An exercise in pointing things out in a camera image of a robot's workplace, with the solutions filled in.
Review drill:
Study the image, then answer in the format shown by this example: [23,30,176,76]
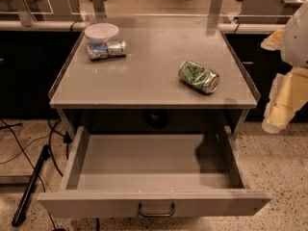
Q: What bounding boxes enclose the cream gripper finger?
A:
[262,67,308,134]
[261,28,284,51]

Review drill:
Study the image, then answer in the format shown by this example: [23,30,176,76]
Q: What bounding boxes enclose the green soda can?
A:
[178,61,219,94]

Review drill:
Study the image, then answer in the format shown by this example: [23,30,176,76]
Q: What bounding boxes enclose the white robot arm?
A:
[261,0,308,134]

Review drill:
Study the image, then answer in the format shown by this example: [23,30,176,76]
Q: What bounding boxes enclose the grey cabinet with top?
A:
[47,15,262,140]

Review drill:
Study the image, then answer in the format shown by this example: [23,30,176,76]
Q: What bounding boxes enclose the silver blue soda can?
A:
[87,40,126,61]

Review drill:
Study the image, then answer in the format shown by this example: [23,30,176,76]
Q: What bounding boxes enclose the open grey top drawer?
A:
[38,128,271,218]

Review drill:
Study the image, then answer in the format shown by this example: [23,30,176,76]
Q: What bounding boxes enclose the grey desk background right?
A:
[238,0,306,24]

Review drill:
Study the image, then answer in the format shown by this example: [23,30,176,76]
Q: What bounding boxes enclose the grey desk background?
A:
[238,0,306,24]
[0,0,81,21]

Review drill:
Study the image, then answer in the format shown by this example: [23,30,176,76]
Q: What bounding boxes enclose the white bowl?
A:
[85,23,118,43]

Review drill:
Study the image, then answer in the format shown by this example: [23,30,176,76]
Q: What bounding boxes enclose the black bar on floor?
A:
[12,145,49,227]

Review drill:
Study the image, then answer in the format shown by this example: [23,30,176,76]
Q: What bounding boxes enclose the grey desk background left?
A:
[0,0,81,21]

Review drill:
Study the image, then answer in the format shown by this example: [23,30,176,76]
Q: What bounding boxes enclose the dark metal drawer handle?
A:
[138,203,176,218]

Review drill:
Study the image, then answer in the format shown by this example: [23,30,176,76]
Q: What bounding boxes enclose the black floor cables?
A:
[0,118,73,231]

